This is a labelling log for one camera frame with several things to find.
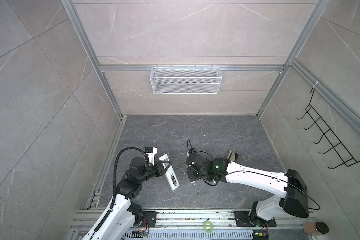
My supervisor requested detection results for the green tape roll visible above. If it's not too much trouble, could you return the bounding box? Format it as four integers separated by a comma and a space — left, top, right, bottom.
203, 220, 214, 234

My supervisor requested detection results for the amber jar black lid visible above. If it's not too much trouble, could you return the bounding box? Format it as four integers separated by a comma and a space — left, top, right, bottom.
303, 222, 329, 236

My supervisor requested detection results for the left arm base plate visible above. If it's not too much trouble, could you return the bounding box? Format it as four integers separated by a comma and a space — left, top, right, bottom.
133, 211, 158, 228

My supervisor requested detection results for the white wire mesh basket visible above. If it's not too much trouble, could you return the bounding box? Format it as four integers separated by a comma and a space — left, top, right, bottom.
150, 67, 223, 95

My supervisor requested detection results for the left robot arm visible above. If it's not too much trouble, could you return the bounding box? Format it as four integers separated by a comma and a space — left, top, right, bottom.
83, 147, 172, 240

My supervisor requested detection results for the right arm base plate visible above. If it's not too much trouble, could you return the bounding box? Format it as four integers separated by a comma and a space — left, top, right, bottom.
234, 211, 277, 227

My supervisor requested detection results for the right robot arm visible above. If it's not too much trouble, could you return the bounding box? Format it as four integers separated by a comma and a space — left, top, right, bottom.
186, 148, 311, 227

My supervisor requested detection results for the white remote control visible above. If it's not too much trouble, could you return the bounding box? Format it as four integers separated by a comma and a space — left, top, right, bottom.
159, 154, 180, 191

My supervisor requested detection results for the black wire hook rack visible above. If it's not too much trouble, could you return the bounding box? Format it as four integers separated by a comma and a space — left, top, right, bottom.
296, 88, 360, 170

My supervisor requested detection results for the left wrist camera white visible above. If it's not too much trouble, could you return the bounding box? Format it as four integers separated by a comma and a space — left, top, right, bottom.
144, 147, 158, 165

